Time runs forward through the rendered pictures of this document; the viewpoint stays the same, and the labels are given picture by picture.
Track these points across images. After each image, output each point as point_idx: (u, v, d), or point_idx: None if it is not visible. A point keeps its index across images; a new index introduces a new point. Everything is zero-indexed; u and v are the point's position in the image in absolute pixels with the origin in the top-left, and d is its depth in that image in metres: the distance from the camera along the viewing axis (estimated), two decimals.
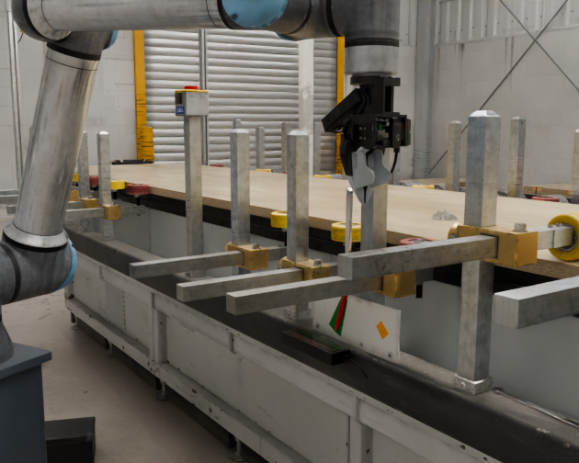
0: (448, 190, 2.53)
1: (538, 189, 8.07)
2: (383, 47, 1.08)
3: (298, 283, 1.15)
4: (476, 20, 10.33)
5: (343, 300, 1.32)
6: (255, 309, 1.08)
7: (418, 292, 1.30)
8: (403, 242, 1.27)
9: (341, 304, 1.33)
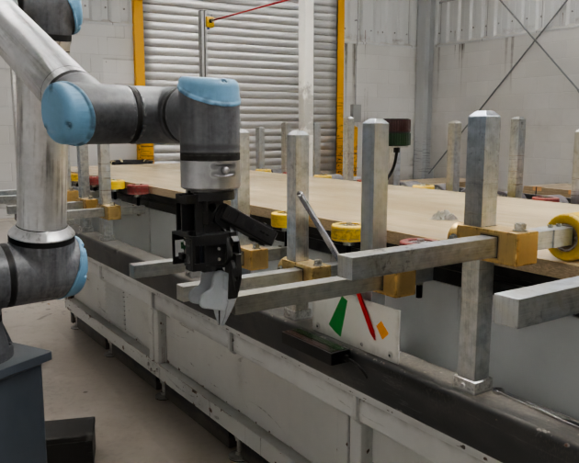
0: (448, 190, 2.53)
1: (538, 189, 8.07)
2: (180, 162, 1.00)
3: (298, 283, 1.15)
4: (476, 20, 10.33)
5: (361, 303, 1.27)
6: (255, 309, 1.08)
7: (418, 292, 1.30)
8: (403, 242, 1.27)
9: (362, 310, 1.27)
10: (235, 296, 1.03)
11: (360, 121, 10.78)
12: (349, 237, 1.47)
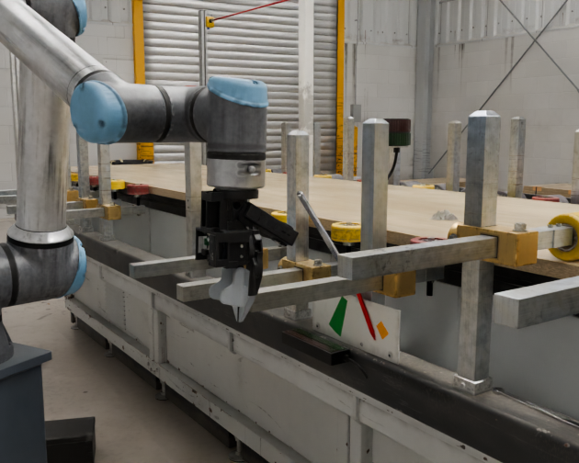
0: (448, 190, 2.53)
1: (538, 189, 8.07)
2: (207, 160, 1.03)
3: (312, 280, 1.16)
4: (476, 20, 10.33)
5: (361, 303, 1.27)
6: (270, 306, 1.09)
7: (428, 290, 1.31)
8: (414, 241, 1.29)
9: (362, 310, 1.27)
10: (255, 293, 1.05)
11: (360, 121, 10.78)
12: (349, 237, 1.47)
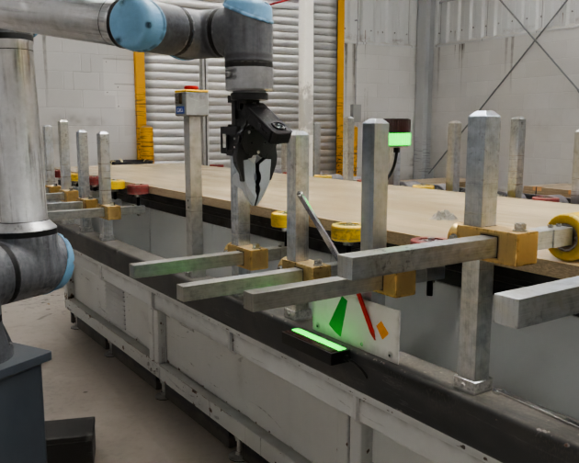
0: (448, 190, 2.53)
1: (538, 189, 8.07)
2: None
3: (313, 280, 1.16)
4: (476, 20, 10.33)
5: (361, 303, 1.27)
6: (271, 306, 1.09)
7: (428, 290, 1.31)
8: (414, 241, 1.29)
9: (362, 310, 1.27)
10: (242, 179, 1.26)
11: (360, 121, 10.78)
12: (349, 237, 1.47)
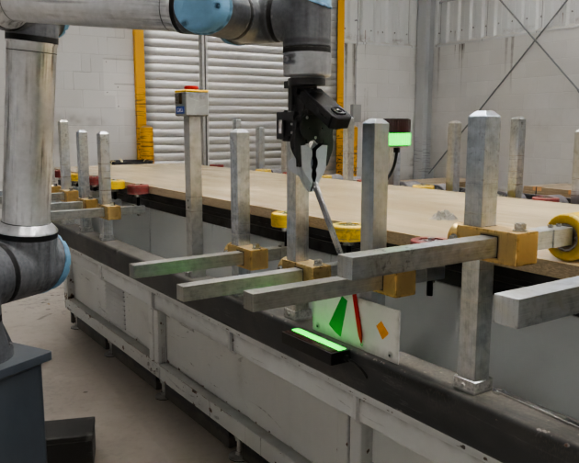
0: (448, 190, 2.53)
1: (538, 189, 8.07)
2: None
3: (313, 280, 1.16)
4: (476, 20, 10.33)
5: (355, 305, 1.29)
6: (271, 306, 1.09)
7: (428, 290, 1.31)
8: (414, 241, 1.29)
9: (355, 311, 1.29)
10: (299, 164, 1.26)
11: (360, 121, 10.78)
12: (349, 237, 1.47)
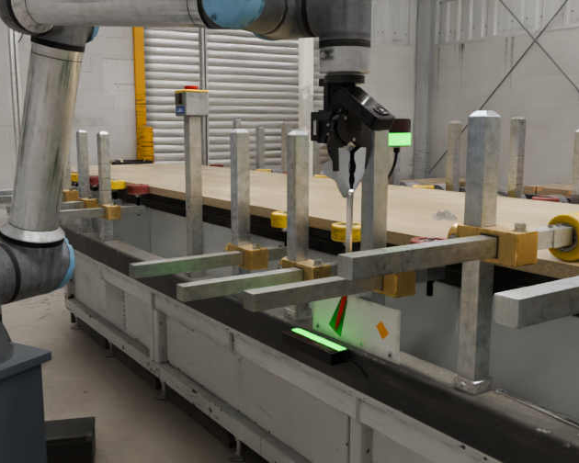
0: (448, 190, 2.53)
1: (538, 189, 8.07)
2: None
3: (313, 280, 1.16)
4: (476, 20, 10.33)
5: (343, 300, 1.32)
6: (271, 306, 1.09)
7: (428, 290, 1.31)
8: (414, 241, 1.29)
9: (340, 304, 1.33)
10: (335, 169, 1.17)
11: None
12: None
